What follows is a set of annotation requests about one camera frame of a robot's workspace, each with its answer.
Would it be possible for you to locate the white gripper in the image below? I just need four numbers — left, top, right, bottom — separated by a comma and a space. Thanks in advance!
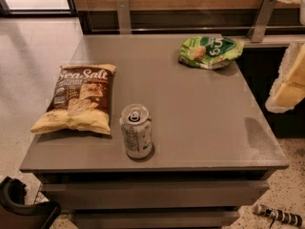
265, 42, 305, 114

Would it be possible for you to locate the green rice chip bag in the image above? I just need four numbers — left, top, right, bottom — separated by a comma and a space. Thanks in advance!
178, 36, 244, 70

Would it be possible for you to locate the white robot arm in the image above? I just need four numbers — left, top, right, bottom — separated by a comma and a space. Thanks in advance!
265, 0, 305, 114

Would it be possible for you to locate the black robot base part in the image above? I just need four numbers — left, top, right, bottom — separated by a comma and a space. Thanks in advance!
0, 177, 61, 229

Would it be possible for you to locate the sea salt chip bag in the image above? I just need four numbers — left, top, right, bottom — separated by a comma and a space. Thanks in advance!
30, 64, 115, 135

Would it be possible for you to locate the white soda can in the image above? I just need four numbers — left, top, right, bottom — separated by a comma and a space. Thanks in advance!
119, 104, 153, 158

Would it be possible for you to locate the right metal bracket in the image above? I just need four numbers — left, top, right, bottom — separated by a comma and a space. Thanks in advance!
247, 0, 276, 43

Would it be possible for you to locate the metal bracket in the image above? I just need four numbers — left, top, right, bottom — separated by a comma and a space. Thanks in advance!
247, 0, 276, 43
115, 0, 132, 34

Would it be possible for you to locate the striped cable on floor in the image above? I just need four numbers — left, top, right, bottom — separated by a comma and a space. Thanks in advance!
253, 203, 304, 229

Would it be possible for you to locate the left metal bracket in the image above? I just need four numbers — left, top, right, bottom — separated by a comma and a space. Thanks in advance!
115, 0, 132, 34

